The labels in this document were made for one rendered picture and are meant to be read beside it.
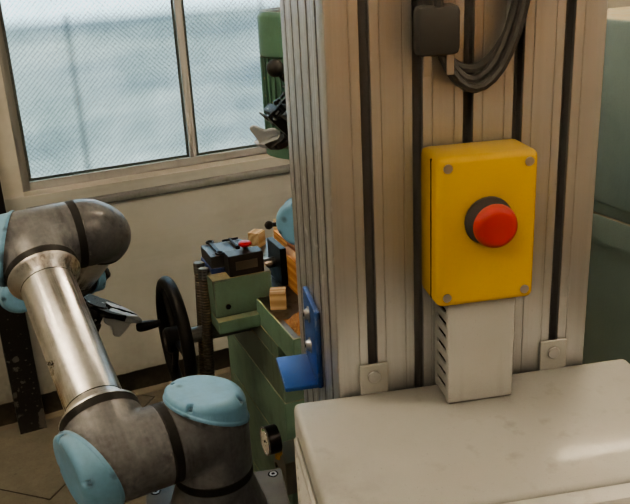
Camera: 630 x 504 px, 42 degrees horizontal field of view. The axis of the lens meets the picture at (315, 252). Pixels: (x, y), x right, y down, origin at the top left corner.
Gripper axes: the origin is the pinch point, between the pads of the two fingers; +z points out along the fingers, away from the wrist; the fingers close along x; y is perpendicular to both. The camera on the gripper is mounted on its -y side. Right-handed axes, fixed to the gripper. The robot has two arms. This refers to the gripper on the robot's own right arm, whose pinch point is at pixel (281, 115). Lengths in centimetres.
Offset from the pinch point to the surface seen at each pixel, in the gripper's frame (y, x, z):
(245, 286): -21.4, 32.1, 5.2
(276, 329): -26.9, 34.2, -7.7
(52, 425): -60, 127, 129
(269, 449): -39, 54, -17
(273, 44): 8.2, -10.6, 7.8
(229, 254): -14.1, 28.9, 6.7
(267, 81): 2.9, -4.7, 11.3
